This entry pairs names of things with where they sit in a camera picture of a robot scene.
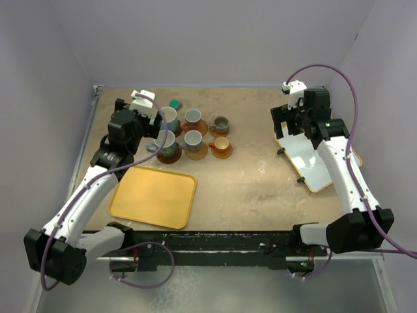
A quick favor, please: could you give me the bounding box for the green whiteboard eraser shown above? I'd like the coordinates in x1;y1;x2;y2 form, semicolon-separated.
169;99;182;111

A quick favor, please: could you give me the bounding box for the grey mug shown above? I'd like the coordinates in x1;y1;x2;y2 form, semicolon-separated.
179;130;203;153

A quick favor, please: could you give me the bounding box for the yellow plastic tray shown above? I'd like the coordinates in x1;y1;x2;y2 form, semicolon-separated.
109;166;197;230

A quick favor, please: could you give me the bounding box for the small brown cup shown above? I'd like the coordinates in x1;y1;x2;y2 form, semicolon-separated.
208;137;230;154

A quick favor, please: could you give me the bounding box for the woven light brown coaster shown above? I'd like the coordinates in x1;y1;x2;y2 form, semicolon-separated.
180;119;209;136
184;142;209;160

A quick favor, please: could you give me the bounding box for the whiteboard with yellow frame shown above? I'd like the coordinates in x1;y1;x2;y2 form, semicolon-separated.
276;127;369;192

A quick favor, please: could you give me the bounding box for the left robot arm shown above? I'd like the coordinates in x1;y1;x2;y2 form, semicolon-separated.
23;93;167;291

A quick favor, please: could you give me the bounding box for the dark brown wooden coaster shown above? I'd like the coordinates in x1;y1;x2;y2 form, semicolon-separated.
174;120;182;137
156;143;182;164

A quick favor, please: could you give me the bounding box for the orange wooden coaster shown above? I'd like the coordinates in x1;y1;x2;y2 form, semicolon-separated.
209;125;230;138
210;144;233;159

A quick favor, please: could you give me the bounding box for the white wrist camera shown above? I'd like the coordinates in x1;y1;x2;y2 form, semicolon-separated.
281;80;307;110
129;89;156;118

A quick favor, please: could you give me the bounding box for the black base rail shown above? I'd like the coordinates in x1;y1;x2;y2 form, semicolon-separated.
110;222;327;272

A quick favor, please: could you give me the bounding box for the small olive grey cup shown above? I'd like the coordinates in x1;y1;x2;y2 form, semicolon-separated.
211;116;229;133

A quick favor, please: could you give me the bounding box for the large light blue mug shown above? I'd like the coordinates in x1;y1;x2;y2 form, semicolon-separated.
160;106;178;133

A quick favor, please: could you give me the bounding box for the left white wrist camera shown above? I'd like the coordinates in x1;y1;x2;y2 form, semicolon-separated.
129;89;156;118

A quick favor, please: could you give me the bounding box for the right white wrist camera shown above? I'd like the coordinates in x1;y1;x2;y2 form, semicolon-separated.
281;80;307;110

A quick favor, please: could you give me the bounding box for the pink cup orange handle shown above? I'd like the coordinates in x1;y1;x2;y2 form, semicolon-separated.
180;109;202;132

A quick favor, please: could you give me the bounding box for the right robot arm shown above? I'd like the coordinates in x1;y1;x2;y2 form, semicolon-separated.
270;81;394;255

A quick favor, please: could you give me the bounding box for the blue floral mug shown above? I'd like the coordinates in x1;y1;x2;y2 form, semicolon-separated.
145;130;176;157

